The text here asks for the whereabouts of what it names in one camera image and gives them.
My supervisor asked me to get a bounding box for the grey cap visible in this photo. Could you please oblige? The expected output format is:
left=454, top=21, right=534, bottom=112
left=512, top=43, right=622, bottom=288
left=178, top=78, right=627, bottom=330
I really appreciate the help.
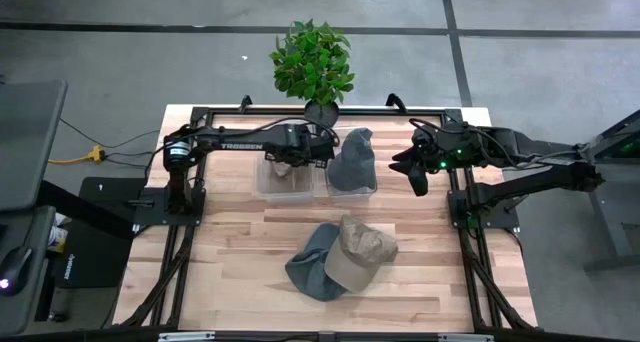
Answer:
left=284, top=222, right=351, bottom=303
left=327, top=126, right=378, bottom=192

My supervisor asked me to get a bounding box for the black computer mouse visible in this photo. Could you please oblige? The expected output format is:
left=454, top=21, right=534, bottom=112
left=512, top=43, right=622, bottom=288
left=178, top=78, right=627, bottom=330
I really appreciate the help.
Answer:
left=0, top=245, right=34, bottom=297

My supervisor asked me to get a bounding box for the grey metal workstation frame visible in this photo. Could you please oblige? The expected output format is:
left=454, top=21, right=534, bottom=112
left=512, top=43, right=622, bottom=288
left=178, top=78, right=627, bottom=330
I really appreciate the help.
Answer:
left=549, top=109, right=640, bottom=273

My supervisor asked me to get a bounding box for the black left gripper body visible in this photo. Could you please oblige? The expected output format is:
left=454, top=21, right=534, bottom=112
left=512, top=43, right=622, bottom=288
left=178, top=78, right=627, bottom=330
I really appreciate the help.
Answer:
left=272, top=123, right=337, bottom=168

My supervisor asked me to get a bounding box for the black floor cable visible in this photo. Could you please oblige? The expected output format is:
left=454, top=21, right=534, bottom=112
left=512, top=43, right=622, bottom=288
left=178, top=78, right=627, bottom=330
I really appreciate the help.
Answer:
left=59, top=116, right=166, bottom=171

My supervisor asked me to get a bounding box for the yellow extension cable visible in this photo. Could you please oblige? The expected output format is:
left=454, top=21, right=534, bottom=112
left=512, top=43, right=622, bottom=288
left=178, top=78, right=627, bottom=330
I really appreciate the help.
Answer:
left=47, top=145, right=107, bottom=166

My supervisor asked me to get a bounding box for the potted green plant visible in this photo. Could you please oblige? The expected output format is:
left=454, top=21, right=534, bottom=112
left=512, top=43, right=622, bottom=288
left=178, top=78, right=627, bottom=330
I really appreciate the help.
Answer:
left=269, top=17, right=356, bottom=128

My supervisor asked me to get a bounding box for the tan cap with mottled crown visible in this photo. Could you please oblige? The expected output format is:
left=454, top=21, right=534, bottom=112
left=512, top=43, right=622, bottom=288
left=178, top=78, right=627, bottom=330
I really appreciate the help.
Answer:
left=323, top=214, right=400, bottom=294

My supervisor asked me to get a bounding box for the tall clear plastic bin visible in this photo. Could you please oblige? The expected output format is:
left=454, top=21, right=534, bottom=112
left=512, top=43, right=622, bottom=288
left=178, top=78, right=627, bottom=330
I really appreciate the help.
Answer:
left=254, top=124, right=324, bottom=206

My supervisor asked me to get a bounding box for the dark grey tabletop panel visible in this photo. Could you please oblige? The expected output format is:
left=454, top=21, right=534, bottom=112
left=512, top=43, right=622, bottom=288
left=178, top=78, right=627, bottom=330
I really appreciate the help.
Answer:
left=0, top=79, right=69, bottom=213

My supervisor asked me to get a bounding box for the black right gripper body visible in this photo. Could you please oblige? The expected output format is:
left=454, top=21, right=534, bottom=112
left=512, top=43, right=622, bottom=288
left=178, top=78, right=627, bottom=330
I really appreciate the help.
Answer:
left=413, top=124, right=466, bottom=176

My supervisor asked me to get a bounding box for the dark grey desk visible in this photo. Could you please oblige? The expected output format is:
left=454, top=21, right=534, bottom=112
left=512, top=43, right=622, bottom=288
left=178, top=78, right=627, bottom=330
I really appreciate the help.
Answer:
left=0, top=204, right=57, bottom=336

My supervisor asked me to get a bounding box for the silver frame bracket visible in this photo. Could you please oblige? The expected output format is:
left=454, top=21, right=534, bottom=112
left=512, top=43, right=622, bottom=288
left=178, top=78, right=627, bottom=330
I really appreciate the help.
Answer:
left=157, top=331, right=217, bottom=342
left=437, top=333, right=495, bottom=342

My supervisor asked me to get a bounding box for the low clear plastic bin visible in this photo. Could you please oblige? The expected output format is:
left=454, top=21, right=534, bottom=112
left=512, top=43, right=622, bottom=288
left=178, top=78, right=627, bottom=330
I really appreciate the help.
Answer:
left=324, top=126, right=380, bottom=204

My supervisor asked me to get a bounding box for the black aluminium table frame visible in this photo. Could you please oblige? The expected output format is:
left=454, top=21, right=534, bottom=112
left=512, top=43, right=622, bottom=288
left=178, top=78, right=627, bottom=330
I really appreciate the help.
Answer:
left=112, top=94, right=540, bottom=342

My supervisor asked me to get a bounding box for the white yellow container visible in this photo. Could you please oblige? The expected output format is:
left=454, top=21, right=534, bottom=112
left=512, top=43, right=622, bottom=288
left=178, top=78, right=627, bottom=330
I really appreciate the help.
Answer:
left=47, top=212, right=70, bottom=254

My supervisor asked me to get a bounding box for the plain tan cap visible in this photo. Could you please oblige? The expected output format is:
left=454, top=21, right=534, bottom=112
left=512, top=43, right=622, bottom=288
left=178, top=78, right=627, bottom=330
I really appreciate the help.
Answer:
left=272, top=160, right=295, bottom=180

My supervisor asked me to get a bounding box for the black computer case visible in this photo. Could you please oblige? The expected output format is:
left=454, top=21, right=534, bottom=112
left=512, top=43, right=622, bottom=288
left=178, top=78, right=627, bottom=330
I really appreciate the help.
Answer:
left=52, top=176, right=146, bottom=290

